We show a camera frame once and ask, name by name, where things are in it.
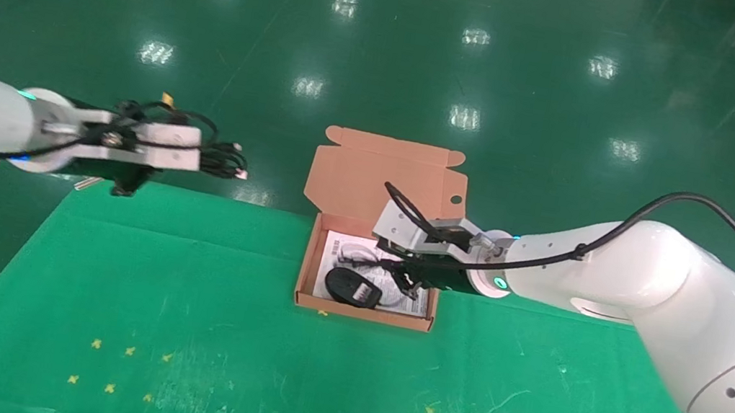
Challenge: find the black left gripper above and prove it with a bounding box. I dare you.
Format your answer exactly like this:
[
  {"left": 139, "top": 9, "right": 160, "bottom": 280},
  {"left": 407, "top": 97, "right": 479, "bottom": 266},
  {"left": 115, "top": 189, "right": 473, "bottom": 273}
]
[{"left": 110, "top": 161, "right": 153, "bottom": 202}]

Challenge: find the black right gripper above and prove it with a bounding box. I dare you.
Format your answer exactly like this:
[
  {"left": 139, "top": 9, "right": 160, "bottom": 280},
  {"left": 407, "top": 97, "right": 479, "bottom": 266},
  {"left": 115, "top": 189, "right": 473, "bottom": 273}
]
[{"left": 374, "top": 241, "right": 478, "bottom": 309}]

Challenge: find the black wired mouse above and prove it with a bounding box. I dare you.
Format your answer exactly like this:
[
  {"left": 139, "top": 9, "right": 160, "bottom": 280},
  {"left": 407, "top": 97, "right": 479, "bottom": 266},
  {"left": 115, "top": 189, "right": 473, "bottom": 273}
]
[{"left": 321, "top": 248, "right": 437, "bottom": 319}]

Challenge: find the black data cable bundle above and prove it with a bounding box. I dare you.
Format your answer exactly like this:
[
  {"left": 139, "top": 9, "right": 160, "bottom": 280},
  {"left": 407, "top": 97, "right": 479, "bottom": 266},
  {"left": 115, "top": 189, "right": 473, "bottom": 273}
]
[{"left": 194, "top": 134, "right": 254, "bottom": 184}]

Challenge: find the brown cardboard box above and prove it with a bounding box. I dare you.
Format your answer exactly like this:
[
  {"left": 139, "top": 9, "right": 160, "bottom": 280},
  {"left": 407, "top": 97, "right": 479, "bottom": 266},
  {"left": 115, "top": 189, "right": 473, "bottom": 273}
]
[{"left": 285, "top": 122, "right": 477, "bottom": 337}]

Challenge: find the metal tablecloth clip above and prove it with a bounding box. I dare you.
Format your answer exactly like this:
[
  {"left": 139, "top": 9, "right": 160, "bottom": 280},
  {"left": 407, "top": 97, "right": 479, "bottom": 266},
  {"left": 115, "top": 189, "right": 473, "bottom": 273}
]
[{"left": 73, "top": 173, "right": 102, "bottom": 195}]

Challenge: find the white paper manual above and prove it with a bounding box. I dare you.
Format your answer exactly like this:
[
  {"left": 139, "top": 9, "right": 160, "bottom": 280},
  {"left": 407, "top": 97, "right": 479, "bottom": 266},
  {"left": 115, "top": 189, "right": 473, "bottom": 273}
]
[{"left": 311, "top": 229, "right": 440, "bottom": 320}]

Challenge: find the green tablecloth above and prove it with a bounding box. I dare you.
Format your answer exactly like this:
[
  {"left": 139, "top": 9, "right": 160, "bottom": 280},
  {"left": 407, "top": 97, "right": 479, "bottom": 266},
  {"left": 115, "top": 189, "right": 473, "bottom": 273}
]
[{"left": 0, "top": 159, "right": 735, "bottom": 413}]

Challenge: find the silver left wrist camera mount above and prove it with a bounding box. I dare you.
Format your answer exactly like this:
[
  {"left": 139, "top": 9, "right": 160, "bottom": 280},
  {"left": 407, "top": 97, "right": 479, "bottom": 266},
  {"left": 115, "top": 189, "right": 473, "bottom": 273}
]
[{"left": 39, "top": 102, "right": 206, "bottom": 176}]

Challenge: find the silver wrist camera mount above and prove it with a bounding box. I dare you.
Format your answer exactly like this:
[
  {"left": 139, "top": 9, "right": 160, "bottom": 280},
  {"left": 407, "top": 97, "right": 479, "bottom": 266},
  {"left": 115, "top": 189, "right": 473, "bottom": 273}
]
[
  {"left": 39, "top": 102, "right": 206, "bottom": 176},
  {"left": 369, "top": 201, "right": 487, "bottom": 267}
]

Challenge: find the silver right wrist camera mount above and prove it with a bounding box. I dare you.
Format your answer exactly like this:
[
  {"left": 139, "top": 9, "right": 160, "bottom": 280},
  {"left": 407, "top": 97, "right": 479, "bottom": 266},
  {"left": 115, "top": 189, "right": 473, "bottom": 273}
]
[{"left": 369, "top": 201, "right": 487, "bottom": 267}]

